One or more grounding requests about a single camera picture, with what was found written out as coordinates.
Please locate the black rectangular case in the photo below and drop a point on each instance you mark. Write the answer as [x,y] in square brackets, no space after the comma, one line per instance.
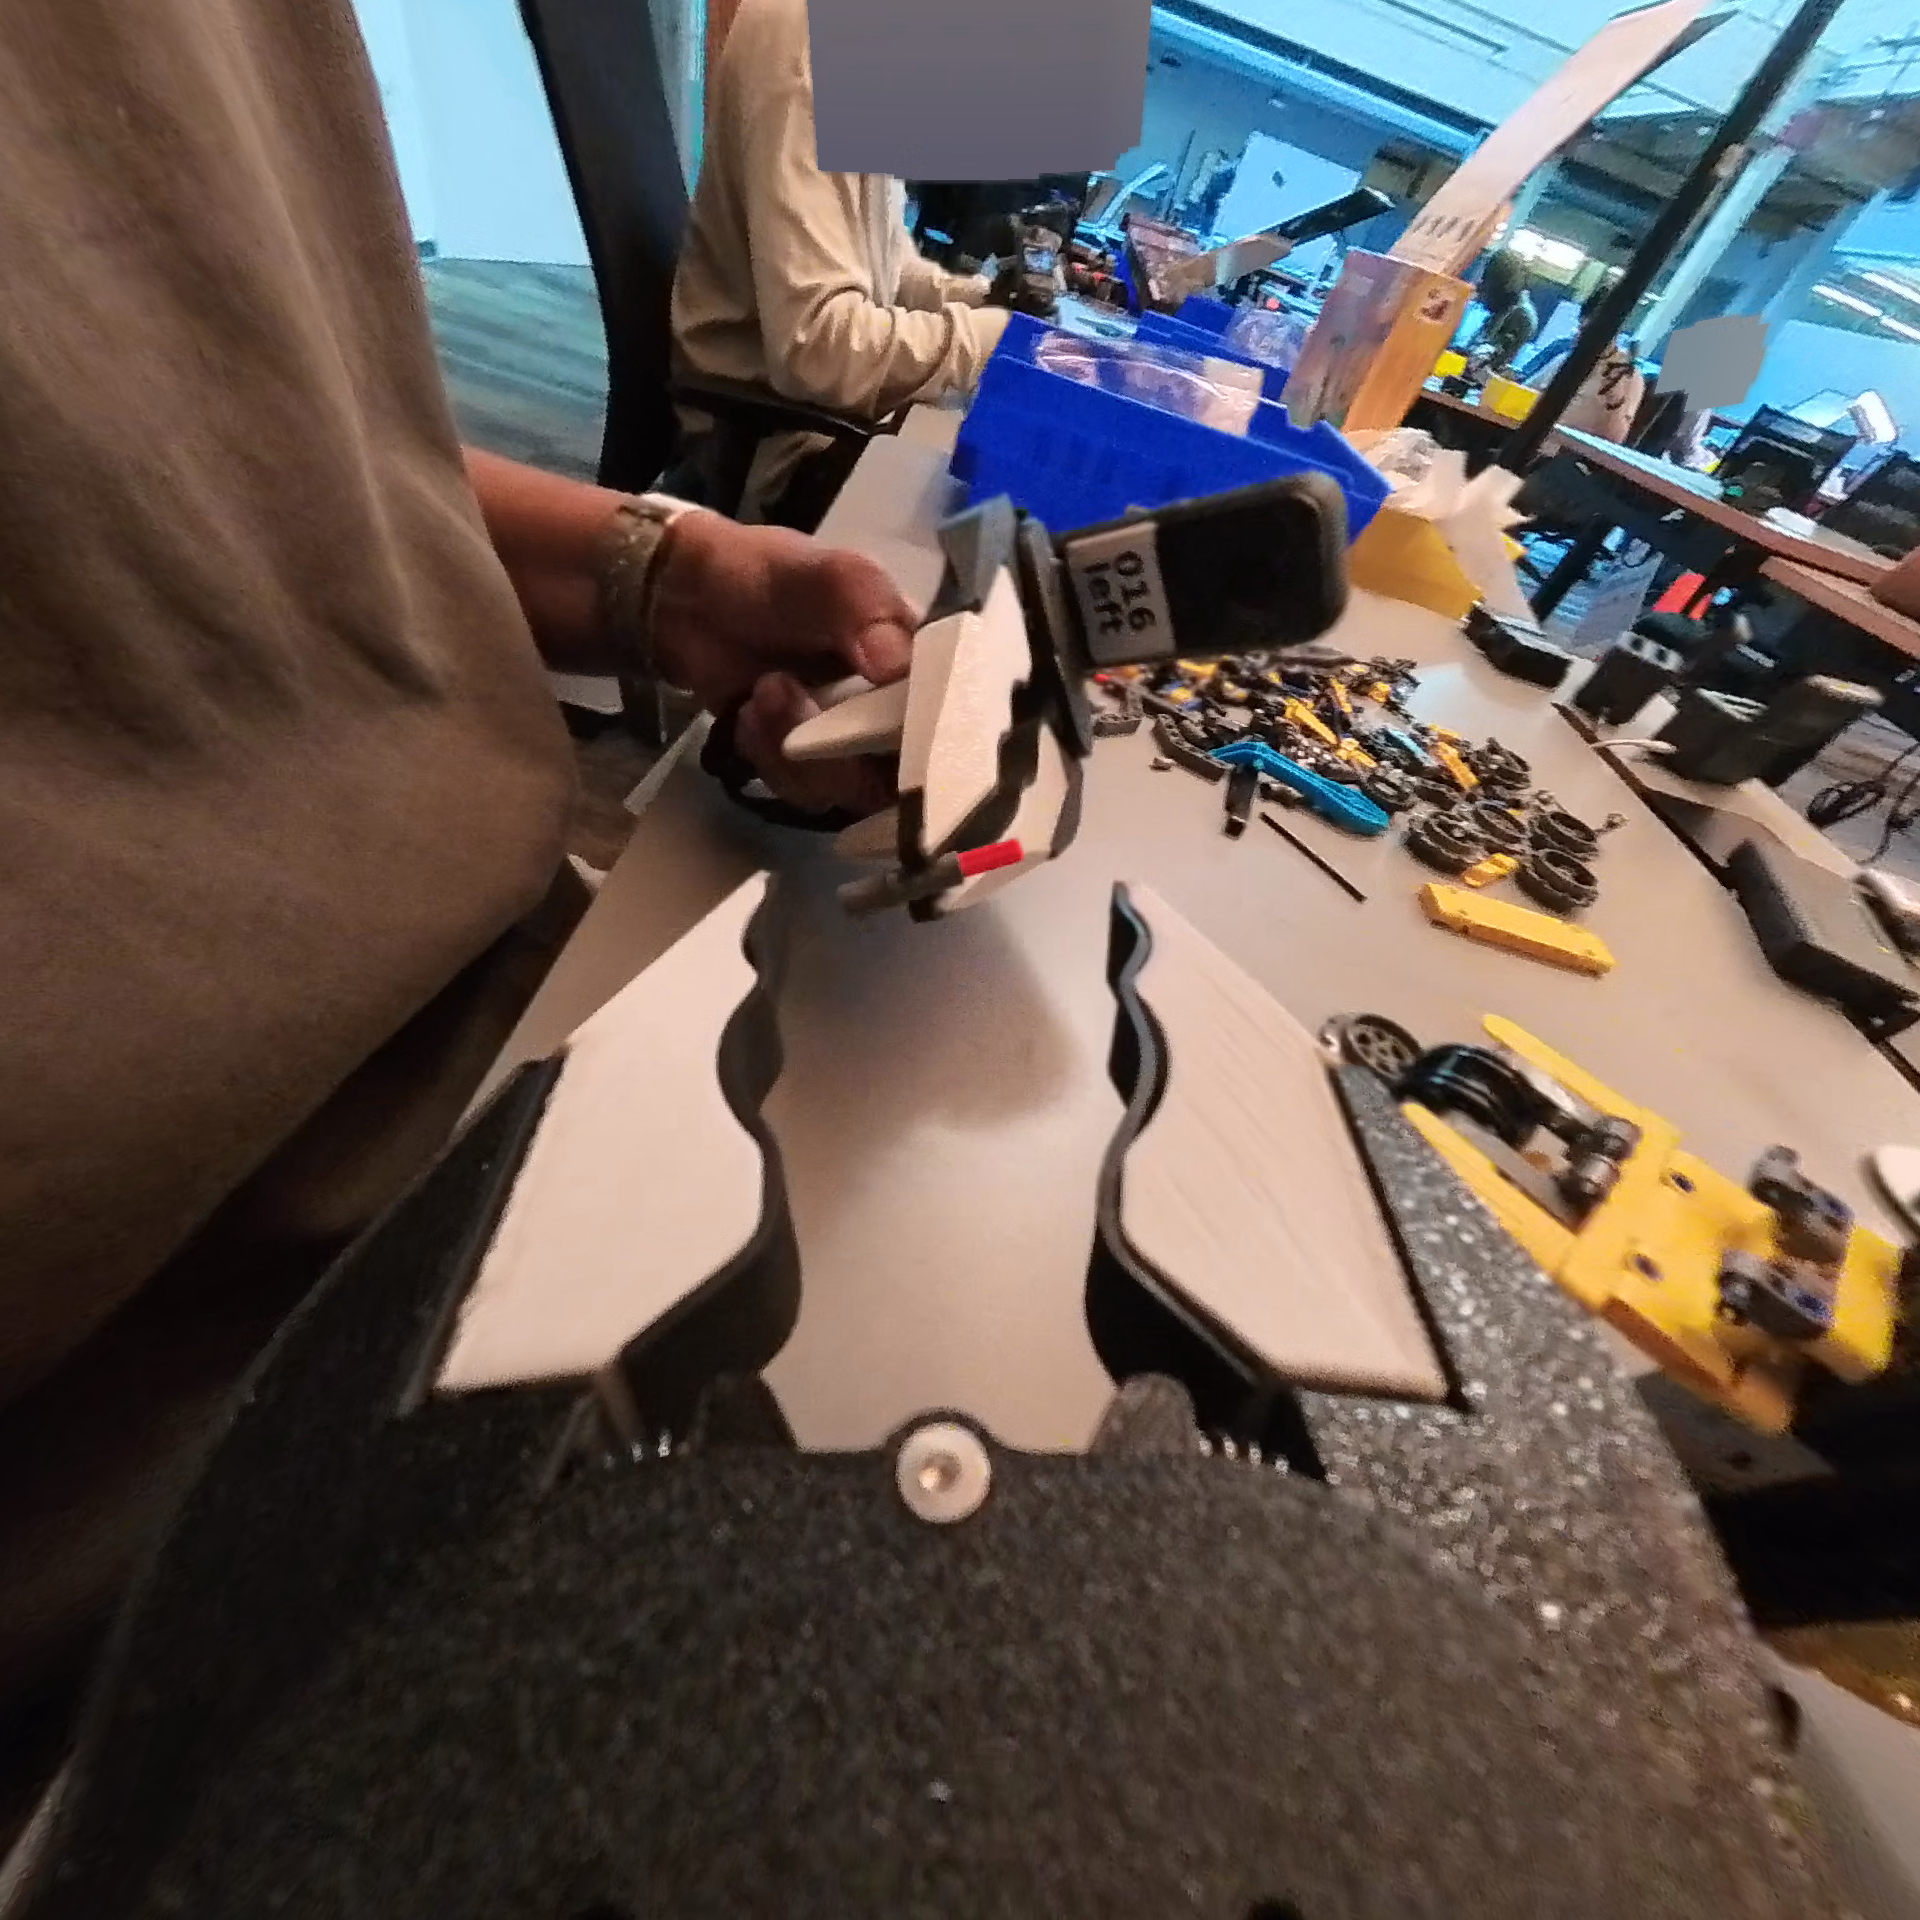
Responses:
[1816,930]

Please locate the crumpled white plastic bag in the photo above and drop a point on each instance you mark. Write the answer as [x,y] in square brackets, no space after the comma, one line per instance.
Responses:
[1441,473]

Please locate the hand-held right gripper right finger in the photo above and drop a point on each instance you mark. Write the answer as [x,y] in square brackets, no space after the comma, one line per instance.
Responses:
[1275,1201]

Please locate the black charging dock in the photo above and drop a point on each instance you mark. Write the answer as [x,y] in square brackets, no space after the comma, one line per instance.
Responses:
[1628,675]

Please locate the yellow toy beam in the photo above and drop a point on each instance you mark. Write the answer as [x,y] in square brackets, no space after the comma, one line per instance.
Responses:
[1515,925]

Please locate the black toy wheel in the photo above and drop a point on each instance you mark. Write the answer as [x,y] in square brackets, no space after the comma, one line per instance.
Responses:
[1368,1043]

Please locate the black upright device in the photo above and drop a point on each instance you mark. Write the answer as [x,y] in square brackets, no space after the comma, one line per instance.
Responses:
[1769,728]

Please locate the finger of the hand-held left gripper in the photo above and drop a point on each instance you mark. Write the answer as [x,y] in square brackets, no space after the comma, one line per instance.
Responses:
[960,721]
[1042,795]

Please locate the person's left hand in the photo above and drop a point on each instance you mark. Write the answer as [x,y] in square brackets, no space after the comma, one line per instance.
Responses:
[764,598]

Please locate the black toy axle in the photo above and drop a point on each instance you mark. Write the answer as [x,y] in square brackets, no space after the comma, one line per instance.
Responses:
[1313,856]

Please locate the yellow toy vehicle model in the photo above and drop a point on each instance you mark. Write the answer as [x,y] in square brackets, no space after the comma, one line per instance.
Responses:
[1651,1243]

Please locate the blue plastic bin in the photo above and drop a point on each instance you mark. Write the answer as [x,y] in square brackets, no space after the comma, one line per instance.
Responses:
[1201,322]
[1078,434]

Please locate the wooden background desk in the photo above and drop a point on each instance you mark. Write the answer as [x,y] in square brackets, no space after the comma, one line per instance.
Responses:
[1680,488]

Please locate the orange cardboard box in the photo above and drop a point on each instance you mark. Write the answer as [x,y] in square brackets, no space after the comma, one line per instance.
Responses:
[1394,346]

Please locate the black office chair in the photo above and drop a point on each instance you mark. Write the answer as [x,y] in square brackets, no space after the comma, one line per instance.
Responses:
[616,224]

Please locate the metal wristwatch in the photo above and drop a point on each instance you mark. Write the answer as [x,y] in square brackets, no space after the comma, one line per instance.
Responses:
[638,586]

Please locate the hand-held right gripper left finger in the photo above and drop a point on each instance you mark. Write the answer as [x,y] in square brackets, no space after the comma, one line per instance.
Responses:
[629,1201]

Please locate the pile of toy parts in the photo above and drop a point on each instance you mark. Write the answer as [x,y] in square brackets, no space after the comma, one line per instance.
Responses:
[1441,749]

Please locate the yellow plastic bin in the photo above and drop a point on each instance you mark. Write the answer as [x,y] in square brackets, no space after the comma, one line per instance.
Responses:
[1410,563]

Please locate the clear plastic bag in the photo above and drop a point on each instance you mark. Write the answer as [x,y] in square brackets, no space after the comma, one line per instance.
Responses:
[1154,374]

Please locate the red toy pin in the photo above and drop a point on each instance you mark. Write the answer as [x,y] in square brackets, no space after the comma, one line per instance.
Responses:
[989,859]

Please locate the small black box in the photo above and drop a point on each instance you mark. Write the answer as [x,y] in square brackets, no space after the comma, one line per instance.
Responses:
[1515,646]

